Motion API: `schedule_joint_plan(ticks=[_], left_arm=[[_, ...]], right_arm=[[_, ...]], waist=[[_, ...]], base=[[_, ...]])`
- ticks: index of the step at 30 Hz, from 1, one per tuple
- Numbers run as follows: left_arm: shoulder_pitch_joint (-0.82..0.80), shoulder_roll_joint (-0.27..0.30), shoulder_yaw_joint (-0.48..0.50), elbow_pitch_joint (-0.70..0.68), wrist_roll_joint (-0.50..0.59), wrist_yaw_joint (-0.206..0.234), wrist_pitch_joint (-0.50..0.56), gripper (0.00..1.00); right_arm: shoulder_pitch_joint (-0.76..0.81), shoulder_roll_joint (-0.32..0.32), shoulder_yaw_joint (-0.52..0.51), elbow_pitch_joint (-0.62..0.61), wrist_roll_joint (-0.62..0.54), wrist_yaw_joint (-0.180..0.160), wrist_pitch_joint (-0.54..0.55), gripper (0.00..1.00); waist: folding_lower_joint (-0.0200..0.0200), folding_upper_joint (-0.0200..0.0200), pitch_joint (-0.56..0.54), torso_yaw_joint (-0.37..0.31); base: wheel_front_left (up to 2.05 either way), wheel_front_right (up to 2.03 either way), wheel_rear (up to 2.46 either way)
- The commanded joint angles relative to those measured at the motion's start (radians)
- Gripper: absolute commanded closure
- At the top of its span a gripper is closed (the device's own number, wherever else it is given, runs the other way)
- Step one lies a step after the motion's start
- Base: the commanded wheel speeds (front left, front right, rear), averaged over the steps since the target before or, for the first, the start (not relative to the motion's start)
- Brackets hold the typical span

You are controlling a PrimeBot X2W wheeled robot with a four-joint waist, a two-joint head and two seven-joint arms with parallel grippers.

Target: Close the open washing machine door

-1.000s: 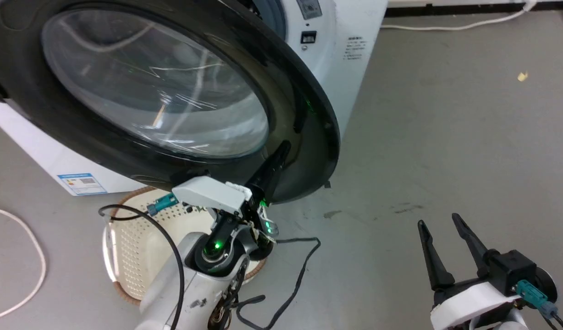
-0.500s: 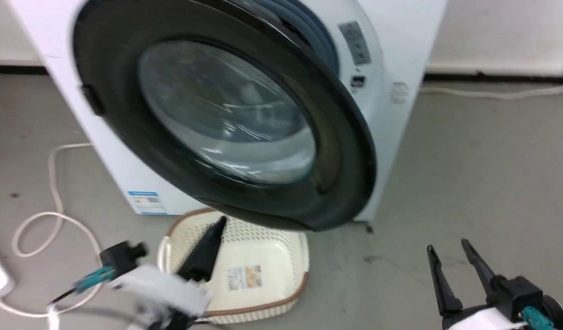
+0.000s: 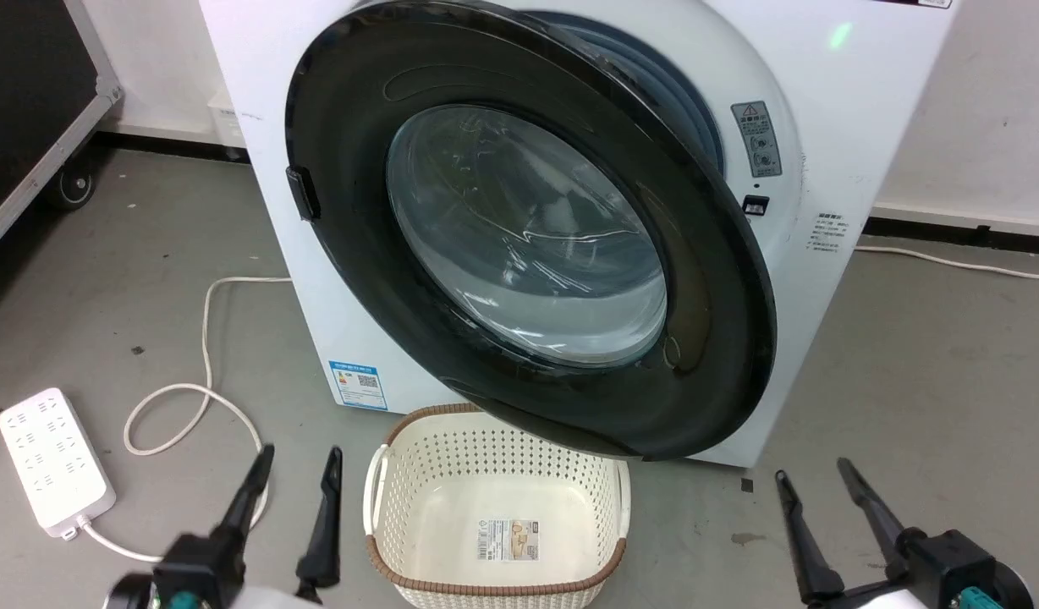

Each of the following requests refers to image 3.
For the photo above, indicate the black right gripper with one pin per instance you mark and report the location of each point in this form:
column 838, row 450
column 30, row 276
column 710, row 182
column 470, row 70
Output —
column 951, row 571

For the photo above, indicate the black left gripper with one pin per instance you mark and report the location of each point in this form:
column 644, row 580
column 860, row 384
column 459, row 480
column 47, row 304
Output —
column 200, row 571

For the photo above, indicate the round black glass washer door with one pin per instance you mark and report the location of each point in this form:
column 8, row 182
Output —
column 359, row 279

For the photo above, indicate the small black door latch socket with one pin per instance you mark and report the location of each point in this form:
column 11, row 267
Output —
column 755, row 204

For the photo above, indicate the white front-load washing machine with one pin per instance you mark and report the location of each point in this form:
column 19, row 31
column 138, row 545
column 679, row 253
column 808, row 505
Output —
column 866, row 85

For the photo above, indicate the white perforated basket brown rim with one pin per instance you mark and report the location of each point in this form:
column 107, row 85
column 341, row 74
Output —
column 418, row 507

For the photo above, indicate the blue energy label sticker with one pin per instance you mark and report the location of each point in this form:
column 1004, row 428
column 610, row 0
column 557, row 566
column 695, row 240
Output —
column 358, row 385

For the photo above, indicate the paper label inside basket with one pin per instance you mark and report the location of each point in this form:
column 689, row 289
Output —
column 508, row 540

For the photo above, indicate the white power strip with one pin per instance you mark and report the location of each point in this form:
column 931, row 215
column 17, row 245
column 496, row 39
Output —
column 54, row 461

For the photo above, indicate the small printed text sticker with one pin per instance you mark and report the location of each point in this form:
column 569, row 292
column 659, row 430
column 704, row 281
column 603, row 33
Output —
column 827, row 234

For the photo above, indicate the black caster wheel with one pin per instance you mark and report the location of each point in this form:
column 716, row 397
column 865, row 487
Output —
column 73, row 186

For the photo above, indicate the grey warning label sticker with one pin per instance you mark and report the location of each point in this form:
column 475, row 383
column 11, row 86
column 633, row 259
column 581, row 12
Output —
column 757, row 139

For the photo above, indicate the black flight case metal edges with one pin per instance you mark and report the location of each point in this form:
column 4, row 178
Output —
column 20, row 85

